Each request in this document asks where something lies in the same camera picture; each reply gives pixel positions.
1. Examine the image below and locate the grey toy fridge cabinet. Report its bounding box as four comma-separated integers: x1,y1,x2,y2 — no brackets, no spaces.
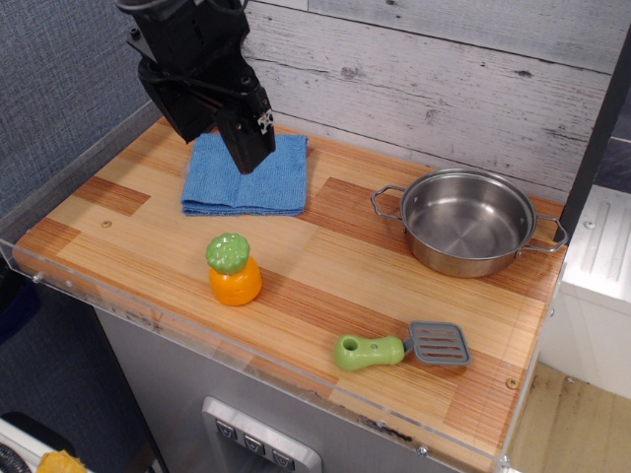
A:
93,307,474,473

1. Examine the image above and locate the clear acrylic table guard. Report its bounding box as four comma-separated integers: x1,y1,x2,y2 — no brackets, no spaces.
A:
2,107,564,472

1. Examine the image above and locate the green handled grey toy spatula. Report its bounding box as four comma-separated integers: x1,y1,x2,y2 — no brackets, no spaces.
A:
333,321,471,372

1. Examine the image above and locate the black vertical post right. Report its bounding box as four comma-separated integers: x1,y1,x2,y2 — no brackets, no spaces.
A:
552,0,631,246

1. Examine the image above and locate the stainless steel pot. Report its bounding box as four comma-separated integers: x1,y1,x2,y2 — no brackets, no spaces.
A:
371,169,569,279

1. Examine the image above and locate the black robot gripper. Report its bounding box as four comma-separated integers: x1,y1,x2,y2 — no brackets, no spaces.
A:
115,1,276,174

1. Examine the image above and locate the blue folded cloth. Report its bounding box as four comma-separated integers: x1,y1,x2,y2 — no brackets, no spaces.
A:
180,134,309,217

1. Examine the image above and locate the orange toy carrot green top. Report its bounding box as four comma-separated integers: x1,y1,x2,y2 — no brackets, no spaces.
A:
205,233,263,306

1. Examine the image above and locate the white toy sink unit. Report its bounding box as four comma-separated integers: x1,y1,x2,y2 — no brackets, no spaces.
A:
539,185,630,398

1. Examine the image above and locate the yellow black object corner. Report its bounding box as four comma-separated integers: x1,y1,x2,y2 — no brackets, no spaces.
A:
1,412,90,473

